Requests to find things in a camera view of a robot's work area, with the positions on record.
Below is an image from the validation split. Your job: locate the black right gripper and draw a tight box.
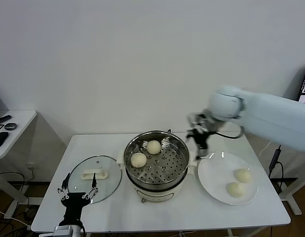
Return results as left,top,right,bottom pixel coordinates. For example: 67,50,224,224
189,129,212,161

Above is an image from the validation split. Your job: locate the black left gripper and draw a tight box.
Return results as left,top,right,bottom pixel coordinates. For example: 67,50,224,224
57,172,99,227

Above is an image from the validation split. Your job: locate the glass lid with cream handle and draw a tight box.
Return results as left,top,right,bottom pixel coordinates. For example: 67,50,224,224
68,155,123,204

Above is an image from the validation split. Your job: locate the white steamed baozi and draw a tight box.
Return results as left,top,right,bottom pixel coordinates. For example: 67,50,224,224
146,140,162,155
233,168,252,185
226,182,245,198
130,152,148,168

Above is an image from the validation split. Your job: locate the stainless steel steamer basket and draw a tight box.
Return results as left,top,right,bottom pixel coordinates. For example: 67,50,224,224
124,130,190,188

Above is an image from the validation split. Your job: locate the white round plate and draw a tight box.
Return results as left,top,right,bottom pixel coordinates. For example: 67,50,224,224
197,152,259,205

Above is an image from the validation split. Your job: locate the cream electric cooker base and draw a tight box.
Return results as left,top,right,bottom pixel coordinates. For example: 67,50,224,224
116,148,198,203

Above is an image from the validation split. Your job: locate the white side desk with monitor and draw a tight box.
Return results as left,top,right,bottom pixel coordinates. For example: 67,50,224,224
0,110,38,220

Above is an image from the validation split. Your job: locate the white side desk with laptop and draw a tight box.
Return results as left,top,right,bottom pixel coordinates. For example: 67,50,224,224
278,148,305,216

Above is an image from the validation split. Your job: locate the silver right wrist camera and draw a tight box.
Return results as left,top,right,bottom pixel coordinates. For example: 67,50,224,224
187,112,207,133

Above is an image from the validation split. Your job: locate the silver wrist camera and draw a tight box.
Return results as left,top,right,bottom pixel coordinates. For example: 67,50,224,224
53,225,72,237
187,112,207,133

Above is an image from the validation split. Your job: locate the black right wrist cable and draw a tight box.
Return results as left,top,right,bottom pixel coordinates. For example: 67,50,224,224
215,123,245,139

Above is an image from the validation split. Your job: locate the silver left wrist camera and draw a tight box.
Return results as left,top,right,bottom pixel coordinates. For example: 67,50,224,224
53,225,72,237

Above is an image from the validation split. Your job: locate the white charging cable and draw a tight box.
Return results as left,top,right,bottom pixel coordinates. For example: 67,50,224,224
259,141,272,158

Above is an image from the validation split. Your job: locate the black floor cable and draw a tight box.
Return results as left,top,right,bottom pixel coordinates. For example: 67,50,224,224
0,171,29,196

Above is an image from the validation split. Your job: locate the black cable with adapter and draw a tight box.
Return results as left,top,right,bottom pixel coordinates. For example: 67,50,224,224
268,145,284,196

